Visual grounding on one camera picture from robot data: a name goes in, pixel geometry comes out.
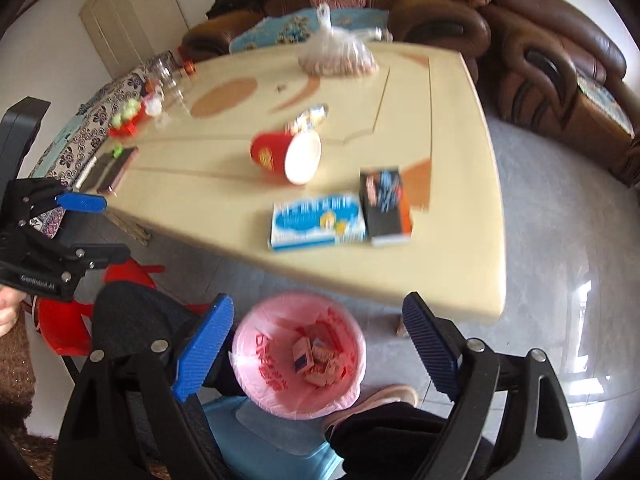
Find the brown leather sofa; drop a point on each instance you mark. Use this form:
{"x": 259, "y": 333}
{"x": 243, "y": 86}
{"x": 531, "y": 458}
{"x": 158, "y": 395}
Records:
{"x": 430, "y": 5}

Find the green apple ornament red tray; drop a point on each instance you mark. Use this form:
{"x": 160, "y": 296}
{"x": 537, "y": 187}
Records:
{"x": 127, "y": 117}

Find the yellow green snack wrapper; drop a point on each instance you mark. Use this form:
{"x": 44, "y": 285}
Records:
{"x": 307, "y": 117}

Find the large blue medicine box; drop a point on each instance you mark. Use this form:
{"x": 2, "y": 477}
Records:
{"x": 310, "y": 220}

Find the plastic bag of peanuts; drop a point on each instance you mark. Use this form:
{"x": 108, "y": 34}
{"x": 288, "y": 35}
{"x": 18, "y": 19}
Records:
{"x": 335, "y": 52}

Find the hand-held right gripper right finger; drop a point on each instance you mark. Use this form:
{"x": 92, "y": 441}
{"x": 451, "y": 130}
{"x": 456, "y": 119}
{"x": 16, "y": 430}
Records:
{"x": 430, "y": 345}

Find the red plastic stool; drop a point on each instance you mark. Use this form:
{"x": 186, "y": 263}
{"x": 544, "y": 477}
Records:
{"x": 65, "y": 325}

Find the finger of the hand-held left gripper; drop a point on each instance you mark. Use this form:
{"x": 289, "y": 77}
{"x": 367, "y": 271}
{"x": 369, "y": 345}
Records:
{"x": 102, "y": 254}
{"x": 82, "y": 203}

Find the small red cup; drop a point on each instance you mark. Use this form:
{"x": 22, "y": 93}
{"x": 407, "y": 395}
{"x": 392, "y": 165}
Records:
{"x": 188, "y": 67}

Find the blue floral seat cover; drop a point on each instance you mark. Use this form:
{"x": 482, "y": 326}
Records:
{"x": 280, "y": 27}

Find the blue knitted seat mat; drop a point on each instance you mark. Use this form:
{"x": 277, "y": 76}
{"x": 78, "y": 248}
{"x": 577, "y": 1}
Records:
{"x": 605, "y": 105}

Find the light blue plastic stool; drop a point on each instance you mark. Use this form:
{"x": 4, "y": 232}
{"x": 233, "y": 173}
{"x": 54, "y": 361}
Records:
{"x": 270, "y": 445}

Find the clear drinking glass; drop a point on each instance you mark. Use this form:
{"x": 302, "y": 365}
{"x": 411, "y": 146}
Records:
{"x": 175, "y": 97}

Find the small green toy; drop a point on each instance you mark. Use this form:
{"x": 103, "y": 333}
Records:
{"x": 117, "y": 149}

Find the small white container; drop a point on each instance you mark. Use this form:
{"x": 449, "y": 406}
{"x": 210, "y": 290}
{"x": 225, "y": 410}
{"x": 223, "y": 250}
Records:
{"x": 152, "y": 105}

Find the black white patterned cloth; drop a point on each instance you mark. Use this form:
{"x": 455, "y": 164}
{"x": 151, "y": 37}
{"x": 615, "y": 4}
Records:
{"x": 80, "y": 135}

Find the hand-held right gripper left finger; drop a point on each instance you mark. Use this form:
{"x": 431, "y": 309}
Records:
{"x": 205, "y": 347}

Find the dark smartphone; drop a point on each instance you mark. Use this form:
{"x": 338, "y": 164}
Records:
{"x": 112, "y": 170}

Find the person's left hand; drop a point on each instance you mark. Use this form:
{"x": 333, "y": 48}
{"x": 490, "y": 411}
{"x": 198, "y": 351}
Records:
{"x": 6, "y": 310}

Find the bin with pink bag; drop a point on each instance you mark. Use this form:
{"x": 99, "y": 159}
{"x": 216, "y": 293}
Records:
{"x": 260, "y": 375}

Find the black orange box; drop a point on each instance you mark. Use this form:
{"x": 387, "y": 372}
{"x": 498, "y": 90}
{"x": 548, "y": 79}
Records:
{"x": 385, "y": 205}

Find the red paper cup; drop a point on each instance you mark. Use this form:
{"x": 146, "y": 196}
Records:
{"x": 270, "y": 152}

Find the brown leather armchair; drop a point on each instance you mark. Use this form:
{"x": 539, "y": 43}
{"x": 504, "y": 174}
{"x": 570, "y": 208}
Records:
{"x": 550, "y": 25}

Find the brown knitted cloth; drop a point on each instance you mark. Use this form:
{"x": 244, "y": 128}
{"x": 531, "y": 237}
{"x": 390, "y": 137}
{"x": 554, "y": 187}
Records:
{"x": 15, "y": 370}

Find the cream wooden wardrobe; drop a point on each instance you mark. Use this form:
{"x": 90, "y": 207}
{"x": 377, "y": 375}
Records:
{"x": 125, "y": 15}

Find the glass pitcher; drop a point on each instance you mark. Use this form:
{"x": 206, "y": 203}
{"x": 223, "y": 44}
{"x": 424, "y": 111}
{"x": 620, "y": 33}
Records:
{"x": 165, "y": 70}

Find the beige wooden coffee table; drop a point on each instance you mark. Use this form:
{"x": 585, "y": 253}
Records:
{"x": 465, "y": 280}

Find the pink shoe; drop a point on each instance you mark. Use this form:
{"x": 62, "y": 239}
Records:
{"x": 385, "y": 397}

